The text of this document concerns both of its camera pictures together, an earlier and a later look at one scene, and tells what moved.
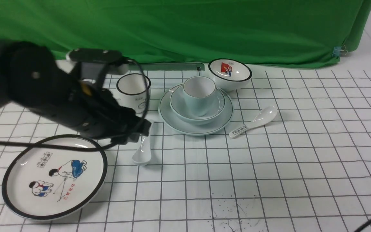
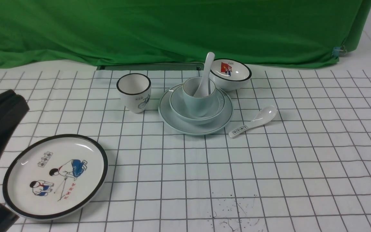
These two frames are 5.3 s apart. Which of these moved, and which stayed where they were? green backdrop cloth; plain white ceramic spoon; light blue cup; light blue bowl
Moved: plain white ceramic spoon
Stayed: green backdrop cloth; light blue cup; light blue bowl
